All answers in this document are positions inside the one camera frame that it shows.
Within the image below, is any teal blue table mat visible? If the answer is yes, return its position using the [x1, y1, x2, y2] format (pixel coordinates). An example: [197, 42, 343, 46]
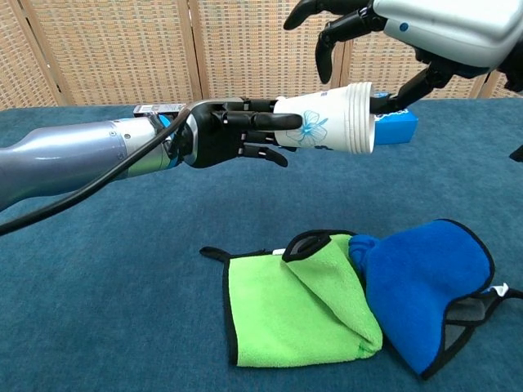
[0, 97, 523, 392]

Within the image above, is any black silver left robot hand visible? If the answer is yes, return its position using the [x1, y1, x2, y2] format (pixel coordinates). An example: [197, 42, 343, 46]
[177, 96, 304, 170]

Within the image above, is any blue cookie box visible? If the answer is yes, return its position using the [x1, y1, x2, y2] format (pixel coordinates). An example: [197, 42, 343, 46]
[369, 91, 420, 146]

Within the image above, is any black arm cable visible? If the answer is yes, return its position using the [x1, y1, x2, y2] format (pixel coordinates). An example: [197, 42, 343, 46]
[0, 104, 198, 238]

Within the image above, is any small black white box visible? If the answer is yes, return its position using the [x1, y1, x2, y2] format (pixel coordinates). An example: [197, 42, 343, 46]
[133, 102, 190, 118]

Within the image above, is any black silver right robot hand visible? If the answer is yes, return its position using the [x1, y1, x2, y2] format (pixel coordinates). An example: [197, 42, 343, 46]
[282, 0, 523, 116]

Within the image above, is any white paper cup blue print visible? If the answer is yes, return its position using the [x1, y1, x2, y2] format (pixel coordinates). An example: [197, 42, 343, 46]
[355, 82, 369, 156]
[362, 82, 377, 157]
[272, 84, 357, 154]
[349, 83, 363, 156]

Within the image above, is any woven bamboo folding screen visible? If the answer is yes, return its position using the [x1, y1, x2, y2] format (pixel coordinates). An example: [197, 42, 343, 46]
[0, 0, 523, 110]

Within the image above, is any blue microfiber cloth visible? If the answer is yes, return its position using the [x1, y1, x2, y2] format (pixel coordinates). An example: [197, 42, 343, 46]
[347, 218, 523, 381]

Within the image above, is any green microfiber cloth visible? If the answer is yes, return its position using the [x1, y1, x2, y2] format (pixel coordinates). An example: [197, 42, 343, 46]
[199, 229, 385, 368]

